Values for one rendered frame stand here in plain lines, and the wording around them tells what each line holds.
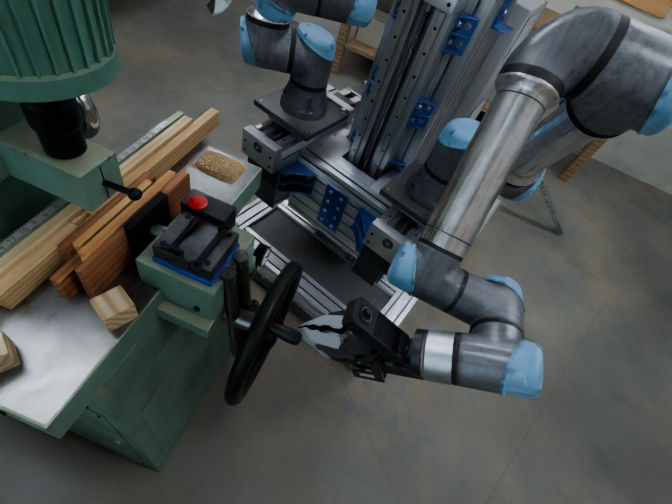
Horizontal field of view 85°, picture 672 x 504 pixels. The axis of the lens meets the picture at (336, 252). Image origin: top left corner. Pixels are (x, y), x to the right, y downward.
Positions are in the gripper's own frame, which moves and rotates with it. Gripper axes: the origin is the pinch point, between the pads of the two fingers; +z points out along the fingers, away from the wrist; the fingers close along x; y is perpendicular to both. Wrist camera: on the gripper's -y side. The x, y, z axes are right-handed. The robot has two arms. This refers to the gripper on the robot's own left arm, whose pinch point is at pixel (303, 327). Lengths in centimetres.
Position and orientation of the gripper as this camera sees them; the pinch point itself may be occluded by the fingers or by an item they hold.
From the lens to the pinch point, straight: 63.6
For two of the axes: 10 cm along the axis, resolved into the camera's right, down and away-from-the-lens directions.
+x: 3.2, -7.0, 6.3
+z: -9.1, -0.5, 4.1
